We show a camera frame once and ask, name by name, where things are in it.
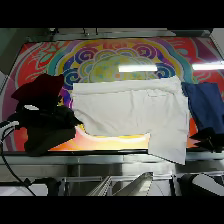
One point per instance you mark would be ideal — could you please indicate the white garment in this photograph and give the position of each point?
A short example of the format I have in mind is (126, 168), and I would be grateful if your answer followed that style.
(133, 106)

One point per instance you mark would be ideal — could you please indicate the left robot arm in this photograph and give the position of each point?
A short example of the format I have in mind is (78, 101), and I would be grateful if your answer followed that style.
(43, 118)

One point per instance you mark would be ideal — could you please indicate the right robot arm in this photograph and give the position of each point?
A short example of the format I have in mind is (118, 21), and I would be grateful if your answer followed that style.
(208, 138)

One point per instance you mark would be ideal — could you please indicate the dark red garment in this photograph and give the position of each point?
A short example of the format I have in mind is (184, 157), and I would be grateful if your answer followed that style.
(40, 86)

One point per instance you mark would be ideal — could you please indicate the blue garment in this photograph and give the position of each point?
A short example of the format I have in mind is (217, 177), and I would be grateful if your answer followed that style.
(206, 103)

